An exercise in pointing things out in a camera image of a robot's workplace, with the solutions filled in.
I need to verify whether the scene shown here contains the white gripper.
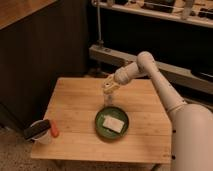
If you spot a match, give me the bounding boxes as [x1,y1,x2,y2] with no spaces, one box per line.
[102,74,120,94]

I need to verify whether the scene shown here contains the clear plastic bottle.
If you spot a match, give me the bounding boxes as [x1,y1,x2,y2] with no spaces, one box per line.
[104,93,113,107]

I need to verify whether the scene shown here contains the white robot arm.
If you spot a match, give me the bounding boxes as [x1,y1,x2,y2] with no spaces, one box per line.
[103,51,213,171]

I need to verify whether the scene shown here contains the green round plate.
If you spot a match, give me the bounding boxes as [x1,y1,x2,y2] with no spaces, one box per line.
[95,106,129,140]

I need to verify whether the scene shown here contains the wooden table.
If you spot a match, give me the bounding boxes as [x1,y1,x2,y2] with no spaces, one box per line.
[31,78,171,164]

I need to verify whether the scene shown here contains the white sponge block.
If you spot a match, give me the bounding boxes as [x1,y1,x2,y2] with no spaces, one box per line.
[103,116,124,133]

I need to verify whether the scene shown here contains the orange carrot toy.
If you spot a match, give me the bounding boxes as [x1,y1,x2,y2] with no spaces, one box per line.
[50,121,59,138]

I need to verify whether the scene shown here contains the dark wooden cabinet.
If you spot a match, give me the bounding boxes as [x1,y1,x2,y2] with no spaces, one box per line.
[0,0,88,132]

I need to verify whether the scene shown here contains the white cup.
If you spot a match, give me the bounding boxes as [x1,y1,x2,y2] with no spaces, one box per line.
[32,129,52,144]

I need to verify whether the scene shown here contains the metal shelf rack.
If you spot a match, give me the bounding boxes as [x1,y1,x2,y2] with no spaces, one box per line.
[88,0,213,116]

